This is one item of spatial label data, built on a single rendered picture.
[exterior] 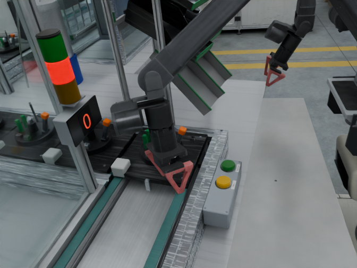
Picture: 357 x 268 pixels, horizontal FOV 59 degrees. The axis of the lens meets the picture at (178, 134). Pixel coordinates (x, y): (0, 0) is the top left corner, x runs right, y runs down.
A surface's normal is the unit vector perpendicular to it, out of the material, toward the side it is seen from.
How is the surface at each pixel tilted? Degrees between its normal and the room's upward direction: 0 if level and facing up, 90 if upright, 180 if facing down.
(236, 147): 0
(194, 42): 68
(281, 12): 90
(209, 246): 0
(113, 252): 0
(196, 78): 45
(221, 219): 90
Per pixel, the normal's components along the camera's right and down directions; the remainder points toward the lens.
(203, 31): 0.18, 0.21
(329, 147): -0.10, -0.80
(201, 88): 0.55, -0.43
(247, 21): -0.15, 0.58
